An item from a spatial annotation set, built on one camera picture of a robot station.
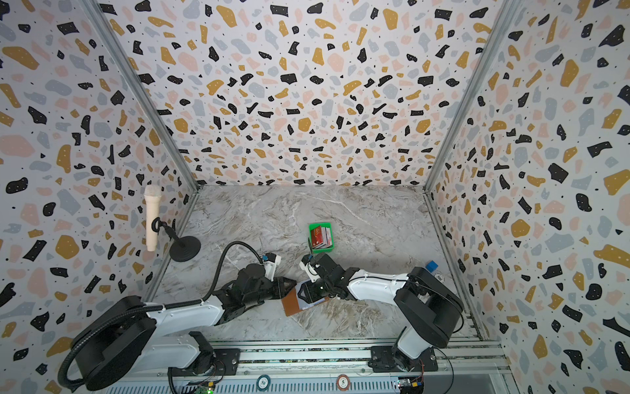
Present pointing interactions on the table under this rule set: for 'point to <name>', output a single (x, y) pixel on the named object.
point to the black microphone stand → (183, 249)
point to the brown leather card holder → (290, 302)
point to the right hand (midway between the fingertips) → (305, 294)
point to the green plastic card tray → (323, 224)
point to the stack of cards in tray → (324, 237)
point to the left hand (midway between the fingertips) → (302, 283)
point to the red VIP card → (317, 235)
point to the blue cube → (431, 267)
